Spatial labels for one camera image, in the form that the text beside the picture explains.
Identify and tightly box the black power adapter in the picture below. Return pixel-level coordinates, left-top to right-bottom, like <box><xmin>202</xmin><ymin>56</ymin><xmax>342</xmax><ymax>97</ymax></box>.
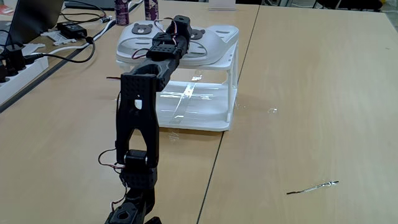
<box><xmin>57</xmin><ymin>21</ymin><xmax>88</xmax><ymax>40</ymax></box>

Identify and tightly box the thin loose wire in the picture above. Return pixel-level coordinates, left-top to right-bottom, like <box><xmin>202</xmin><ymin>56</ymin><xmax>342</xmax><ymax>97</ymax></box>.
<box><xmin>285</xmin><ymin>180</ymin><xmax>340</xmax><ymax>196</ymax></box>

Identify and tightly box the white power cable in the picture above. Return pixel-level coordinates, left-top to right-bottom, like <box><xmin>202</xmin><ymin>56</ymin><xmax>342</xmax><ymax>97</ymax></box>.
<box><xmin>29</xmin><ymin>18</ymin><xmax>118</xmax><ymax>57</ymax></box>

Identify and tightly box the black power plug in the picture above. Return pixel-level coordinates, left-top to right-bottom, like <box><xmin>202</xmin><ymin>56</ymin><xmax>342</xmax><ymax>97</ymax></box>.
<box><xmin>4</xmin><ymin>45</ymin><xmax>27</xmax><ymax>72</ymax></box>

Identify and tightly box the white power strip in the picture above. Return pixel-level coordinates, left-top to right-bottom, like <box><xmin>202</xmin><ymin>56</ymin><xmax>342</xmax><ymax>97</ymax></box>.
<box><xmin>0</xmin><ymin>55</ymin><xmax>50</xmax><ymax>105</ymax></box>

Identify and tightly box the white plastic shelf box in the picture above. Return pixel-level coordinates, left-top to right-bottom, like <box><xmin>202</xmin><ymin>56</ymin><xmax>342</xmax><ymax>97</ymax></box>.
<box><xmin>115</xmin><ymin>24</ymin><xmax>240</xmax><ymax>132</ymax></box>

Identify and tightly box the dark laptop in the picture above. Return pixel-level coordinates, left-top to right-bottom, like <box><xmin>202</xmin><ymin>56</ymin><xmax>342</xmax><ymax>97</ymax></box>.
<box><xmin>6</xmin><ymin>0</ymin><xmax>65</xmax><ymax>45</ymax></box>

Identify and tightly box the white bear slipper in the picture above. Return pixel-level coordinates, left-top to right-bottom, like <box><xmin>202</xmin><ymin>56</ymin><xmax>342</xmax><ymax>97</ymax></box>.
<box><xmin>178</xmin><ymin>24</ymin><xmax>239</xmax><ymax>67</ymax></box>
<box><xmin>116</xmin><ymin>21</ymin><xmax>175</xmax><ymax>66</ymax></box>

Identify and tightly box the white flat plastic part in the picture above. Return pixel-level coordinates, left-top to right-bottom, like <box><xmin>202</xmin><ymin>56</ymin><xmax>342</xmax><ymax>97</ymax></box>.
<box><xmin>40</xmin><ymin>30</ymin><xmax>76</xmax><ymax>47</ymax></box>

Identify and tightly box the black power cable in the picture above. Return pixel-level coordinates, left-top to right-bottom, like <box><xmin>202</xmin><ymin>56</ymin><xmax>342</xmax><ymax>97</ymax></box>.
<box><xmin>24</xmin><ymin>36</ymin><xmax>96</xmax><ymax>64</ymax></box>

